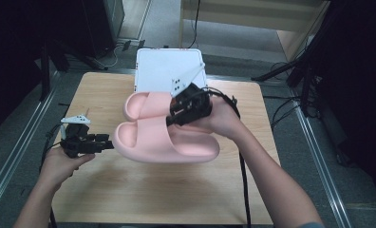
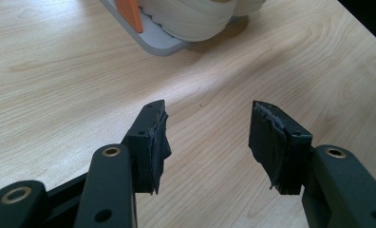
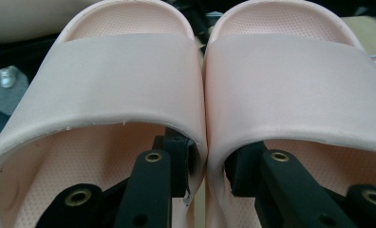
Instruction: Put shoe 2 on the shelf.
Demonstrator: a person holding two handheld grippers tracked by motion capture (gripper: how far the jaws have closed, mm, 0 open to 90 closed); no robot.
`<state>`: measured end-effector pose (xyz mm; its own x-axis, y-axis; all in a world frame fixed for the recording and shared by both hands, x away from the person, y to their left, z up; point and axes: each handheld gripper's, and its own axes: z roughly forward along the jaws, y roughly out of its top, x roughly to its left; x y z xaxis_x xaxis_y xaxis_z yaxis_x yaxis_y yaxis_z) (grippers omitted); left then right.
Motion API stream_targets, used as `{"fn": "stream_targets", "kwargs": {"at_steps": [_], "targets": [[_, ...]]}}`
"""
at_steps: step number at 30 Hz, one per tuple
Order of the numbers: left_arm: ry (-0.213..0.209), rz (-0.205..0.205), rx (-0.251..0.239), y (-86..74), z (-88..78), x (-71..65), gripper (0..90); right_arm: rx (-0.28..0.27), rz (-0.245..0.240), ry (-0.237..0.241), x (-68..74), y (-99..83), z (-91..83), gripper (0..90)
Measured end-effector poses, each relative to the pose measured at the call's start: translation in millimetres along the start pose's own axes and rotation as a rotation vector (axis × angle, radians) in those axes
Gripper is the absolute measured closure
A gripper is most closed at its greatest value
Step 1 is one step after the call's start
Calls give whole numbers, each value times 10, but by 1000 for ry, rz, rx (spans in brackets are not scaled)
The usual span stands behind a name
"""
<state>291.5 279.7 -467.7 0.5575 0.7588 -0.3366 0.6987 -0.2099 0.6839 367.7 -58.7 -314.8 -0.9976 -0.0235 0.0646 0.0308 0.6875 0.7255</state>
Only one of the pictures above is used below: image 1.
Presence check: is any black metal stand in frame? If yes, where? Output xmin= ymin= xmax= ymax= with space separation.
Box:
xmin=38 ymin=34 xmax=109 ymax=103

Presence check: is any hanging black cable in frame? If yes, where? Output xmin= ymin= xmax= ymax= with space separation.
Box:
xmin=186 ymin=0 xmax=202 ymax=49

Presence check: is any black floor cable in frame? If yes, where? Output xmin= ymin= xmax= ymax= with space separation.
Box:
xmin=269 ymin=61 xmax=304 ymax=129

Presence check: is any person's right hand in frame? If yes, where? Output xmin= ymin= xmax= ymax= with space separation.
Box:
xmin=188 ymin=95 xmax=247 ymax=141

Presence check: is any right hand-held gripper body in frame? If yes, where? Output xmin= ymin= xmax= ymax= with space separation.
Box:
xmin=169 ymin=62 xmax=214 ymax=125

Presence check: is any person's blue-grey shirt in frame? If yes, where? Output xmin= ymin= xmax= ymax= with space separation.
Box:
xmin=294 ymin=221 xmax=325 ymax=228

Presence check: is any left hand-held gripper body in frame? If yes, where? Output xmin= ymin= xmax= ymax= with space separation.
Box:
xmin=60 ymin=114 xmax=98 ymax=159

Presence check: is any black tripod stand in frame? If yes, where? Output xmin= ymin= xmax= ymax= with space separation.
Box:
xmin=251 ymin=0 xmax=336 ymax=118

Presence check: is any pink slipper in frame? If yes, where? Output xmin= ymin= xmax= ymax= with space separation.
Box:
xmin=122 ymin=91 xmax=179 ymax=124
xmin=112 ymin=115 xmax=221 ymax=164

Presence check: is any white shoe rack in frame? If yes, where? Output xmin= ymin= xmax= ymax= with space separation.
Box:
xmin=134 ymin=47 xmax=208 ymax=95

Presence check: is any person's left hand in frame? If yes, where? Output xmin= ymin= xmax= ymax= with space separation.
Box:
xmin=38 ymin=145 xmax=97 ymax=192

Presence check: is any dark grey cabinet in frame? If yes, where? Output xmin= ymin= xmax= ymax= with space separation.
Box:
xmin=81 ymin=0 xmax=126 ymax=60

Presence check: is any light wooden cabinet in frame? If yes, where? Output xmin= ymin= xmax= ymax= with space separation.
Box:
xmin=179 ymin=0 xmax=331 ymax=63

